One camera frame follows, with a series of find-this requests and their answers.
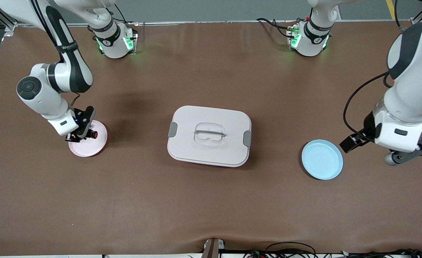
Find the blue round plate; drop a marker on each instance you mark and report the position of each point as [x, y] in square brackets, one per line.
[322, 159]

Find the brown table mat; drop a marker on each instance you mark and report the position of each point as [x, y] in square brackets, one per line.
[210, 204]

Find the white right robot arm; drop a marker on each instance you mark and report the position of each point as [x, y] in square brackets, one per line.
[38, 96]

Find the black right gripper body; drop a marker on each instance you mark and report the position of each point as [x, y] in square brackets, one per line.
[84, 119]

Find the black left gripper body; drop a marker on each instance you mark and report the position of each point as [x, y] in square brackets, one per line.
[369, 125]

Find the silver table edge rail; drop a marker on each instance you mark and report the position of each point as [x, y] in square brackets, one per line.
[210, 22]

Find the pink round plate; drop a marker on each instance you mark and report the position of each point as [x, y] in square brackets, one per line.
[92, 148]

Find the white lidded storage box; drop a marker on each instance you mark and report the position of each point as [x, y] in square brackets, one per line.
[210, 150]

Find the grey box clip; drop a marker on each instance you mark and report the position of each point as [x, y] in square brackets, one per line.
[172, 129]
[247, 138]

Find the brown camera post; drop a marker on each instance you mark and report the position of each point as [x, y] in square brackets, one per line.
[212, 249]

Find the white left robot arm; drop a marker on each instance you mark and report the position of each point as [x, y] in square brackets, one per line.
[415, 71]

